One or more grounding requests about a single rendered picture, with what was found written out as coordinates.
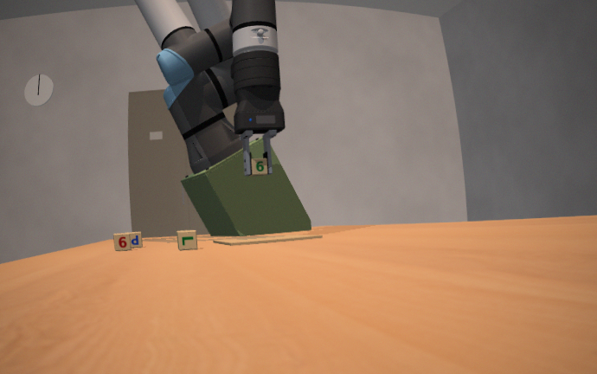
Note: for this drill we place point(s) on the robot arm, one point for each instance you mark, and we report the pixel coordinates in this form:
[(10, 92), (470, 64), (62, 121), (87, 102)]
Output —
[(196, 103)]

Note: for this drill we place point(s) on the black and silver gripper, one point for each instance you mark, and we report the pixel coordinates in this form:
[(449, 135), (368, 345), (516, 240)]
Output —
[(256, 88)]

